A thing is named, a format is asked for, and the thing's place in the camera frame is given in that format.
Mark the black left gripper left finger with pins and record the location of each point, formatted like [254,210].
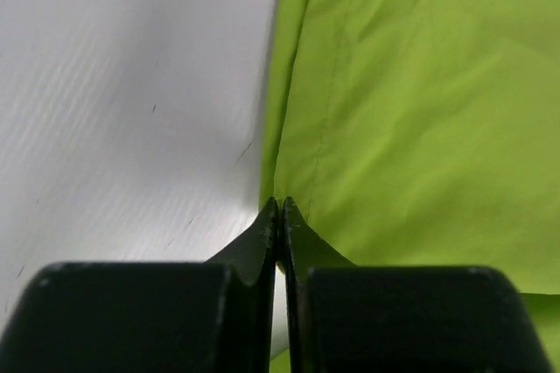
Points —
[214,316]

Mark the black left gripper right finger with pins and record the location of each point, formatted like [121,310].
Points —
[348,318]

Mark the lime green shorts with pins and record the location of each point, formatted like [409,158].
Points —
[423,132]

